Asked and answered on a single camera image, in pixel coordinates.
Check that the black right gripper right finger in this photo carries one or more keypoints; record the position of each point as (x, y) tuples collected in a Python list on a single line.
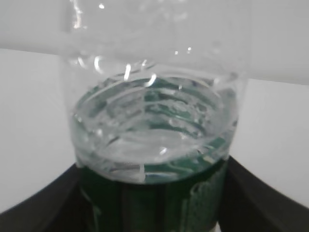
[(250, 205)]

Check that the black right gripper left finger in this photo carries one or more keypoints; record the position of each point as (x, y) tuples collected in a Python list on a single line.
[(59, 207)]

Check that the clear green-label water bottle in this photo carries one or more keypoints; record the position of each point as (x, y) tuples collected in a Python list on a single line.
[(153, 90)]

